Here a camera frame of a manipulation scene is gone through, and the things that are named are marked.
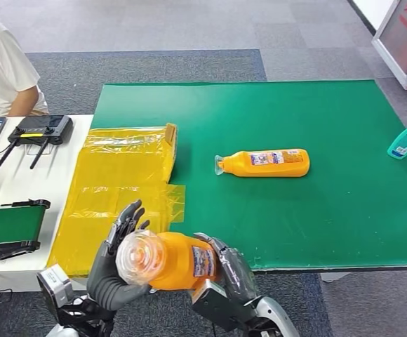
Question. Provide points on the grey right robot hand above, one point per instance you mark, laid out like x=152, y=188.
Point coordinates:
x=233, y=270

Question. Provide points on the green table mat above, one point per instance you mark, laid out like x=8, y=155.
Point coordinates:
x=294, y=116

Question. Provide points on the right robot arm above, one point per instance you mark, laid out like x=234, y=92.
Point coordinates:
x=277, y=321

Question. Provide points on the white framed red sign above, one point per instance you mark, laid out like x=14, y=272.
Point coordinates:
x=405, y=42

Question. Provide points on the black remote controller with antennas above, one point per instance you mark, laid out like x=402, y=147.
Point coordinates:
x=40, y=127

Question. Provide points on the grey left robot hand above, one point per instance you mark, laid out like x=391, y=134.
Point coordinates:
x=103, y=279

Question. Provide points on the small green belt conveyor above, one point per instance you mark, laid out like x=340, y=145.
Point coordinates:
x=7, y=225

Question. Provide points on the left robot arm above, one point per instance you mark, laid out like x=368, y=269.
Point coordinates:
x=84, y=318

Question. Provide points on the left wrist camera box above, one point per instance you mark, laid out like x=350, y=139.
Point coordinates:
x=56, y=288

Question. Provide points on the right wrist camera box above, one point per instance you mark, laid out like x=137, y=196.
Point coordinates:
x=217, y=307

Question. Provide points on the orange bottle clear cap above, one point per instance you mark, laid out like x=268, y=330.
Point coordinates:
x=266, y=163

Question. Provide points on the orange bottle white cap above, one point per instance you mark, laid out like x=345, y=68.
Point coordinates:
x=175, y=260

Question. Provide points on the person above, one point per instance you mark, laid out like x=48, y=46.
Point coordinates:
x=0, y=60

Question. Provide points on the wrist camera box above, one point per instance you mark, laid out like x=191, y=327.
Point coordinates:
x=56, y=288
x=217, y=307

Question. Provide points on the person's forearm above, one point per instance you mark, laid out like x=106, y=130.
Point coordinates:
x=24, y=101

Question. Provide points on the yellow plastic bag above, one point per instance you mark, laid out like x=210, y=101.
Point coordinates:
x=119, y=172

